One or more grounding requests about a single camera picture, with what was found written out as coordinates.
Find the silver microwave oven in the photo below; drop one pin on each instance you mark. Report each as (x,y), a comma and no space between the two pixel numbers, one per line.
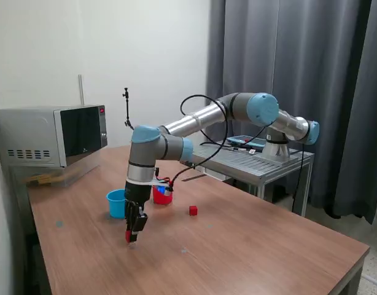
(32,132)

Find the robot teach pendant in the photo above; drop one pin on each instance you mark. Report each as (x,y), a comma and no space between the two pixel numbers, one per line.
(250,142)

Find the grey curtain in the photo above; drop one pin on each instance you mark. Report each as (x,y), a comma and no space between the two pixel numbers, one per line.
(339,61)

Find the blue plastic cup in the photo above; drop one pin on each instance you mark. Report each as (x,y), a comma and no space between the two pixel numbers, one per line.
(116,206)

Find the red plastic cup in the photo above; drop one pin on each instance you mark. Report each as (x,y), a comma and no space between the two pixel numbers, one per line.
(162,199)

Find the white wall conduit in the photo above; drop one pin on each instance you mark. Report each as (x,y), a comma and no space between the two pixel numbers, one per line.
(81,89)

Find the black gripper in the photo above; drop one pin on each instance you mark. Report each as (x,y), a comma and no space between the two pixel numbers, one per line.
(137,193)

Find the grey-blue tape spot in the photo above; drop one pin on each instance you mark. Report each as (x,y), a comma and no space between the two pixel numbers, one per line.
(59,224)

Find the black tape strip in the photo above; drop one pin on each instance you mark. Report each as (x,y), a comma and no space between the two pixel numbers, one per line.
(194,177)

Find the silver blue UR5e robot arm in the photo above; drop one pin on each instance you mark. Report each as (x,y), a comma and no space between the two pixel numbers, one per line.
(194,120)

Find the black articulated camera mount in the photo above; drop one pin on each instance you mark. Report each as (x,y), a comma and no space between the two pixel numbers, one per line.
(127,107)

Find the red cube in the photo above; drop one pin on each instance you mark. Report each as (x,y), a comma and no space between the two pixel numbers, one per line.
(193,210)
(127,236)

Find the wooden plank pieces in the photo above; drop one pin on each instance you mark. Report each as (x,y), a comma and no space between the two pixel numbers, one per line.
(44,179)

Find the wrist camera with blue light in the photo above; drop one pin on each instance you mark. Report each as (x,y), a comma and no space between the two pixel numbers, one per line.
(164,189)

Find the black shoe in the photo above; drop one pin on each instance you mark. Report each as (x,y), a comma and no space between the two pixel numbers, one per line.
(332,212)

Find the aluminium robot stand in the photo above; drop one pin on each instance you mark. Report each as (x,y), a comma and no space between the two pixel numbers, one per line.
(262,163)

